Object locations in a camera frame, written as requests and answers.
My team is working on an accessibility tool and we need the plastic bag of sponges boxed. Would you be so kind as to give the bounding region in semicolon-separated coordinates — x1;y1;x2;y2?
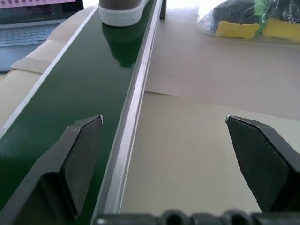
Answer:
196;0;300;39

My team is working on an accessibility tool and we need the green conveyor belt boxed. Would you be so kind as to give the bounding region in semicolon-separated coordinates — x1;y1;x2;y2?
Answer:
0;0;164;225

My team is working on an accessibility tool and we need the brown paper sheet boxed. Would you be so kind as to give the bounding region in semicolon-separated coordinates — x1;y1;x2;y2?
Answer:
144;5;300;118

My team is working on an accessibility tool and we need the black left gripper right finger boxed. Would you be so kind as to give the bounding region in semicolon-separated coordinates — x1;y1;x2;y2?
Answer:
225;115;300;214

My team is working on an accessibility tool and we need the silver laptop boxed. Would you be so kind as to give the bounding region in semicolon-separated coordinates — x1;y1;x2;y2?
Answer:
0;0;84;73

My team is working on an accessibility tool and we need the grey sneaker with white sole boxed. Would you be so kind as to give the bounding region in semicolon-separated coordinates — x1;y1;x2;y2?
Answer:
97;0;149;27

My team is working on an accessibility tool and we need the dark metal post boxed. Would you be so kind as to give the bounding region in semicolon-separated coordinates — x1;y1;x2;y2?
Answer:
160;0;167;20

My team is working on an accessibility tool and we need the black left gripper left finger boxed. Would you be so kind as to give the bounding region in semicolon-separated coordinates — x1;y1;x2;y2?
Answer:
0;114;104;225

